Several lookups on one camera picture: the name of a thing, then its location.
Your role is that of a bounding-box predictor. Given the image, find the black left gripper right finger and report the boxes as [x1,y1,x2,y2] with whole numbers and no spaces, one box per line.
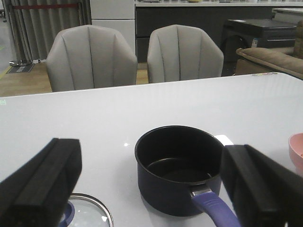
[220,145,303,227]

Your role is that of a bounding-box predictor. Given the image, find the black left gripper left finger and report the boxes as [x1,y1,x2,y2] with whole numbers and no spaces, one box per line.
[0,138,82,227]

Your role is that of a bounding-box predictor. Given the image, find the glass lid blue knob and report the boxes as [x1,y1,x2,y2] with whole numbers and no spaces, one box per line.
[58,193,114,227]

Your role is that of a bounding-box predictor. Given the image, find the pink bowl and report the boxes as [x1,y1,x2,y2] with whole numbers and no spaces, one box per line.
[288,132,303,176]

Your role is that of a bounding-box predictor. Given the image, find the dark blue saucepan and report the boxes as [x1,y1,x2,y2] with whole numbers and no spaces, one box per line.
[134,125,240,227]

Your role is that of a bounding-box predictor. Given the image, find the dark floor mat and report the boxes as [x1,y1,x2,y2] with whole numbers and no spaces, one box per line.
[7,64,34,74]

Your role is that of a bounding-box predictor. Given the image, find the beige cushion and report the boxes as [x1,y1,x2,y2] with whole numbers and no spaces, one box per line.
[235,47,303,79]

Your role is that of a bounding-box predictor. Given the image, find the left grey upholstered chair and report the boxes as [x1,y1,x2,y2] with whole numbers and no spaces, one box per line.
[46,25,137,92]

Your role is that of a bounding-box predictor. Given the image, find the grey upholstered chair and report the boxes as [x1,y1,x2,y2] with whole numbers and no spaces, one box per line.
[46,25,137,92]
[147,25,224,83]

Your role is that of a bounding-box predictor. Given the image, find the dark washing machine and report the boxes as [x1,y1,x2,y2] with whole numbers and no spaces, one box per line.
[220,19,296,62]

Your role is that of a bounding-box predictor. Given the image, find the grey curtain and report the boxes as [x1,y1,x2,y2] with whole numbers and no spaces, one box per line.
[2,0,91,61]

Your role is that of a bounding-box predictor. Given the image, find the right grey upholstered chair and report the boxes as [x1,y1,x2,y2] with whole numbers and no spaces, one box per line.
[147,25,224,83]

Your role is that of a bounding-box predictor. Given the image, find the dark counter white top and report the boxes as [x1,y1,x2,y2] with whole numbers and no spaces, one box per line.
[135,0,303,63]

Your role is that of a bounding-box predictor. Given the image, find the white cabinet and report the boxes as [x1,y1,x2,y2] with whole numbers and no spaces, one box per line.
[90,0,135,52]

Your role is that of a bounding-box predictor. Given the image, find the fruit plate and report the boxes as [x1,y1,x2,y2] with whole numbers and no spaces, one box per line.
[187,0,203,3]

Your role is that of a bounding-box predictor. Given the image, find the barrier post base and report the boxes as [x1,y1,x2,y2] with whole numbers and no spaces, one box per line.
[9,60,32,67]

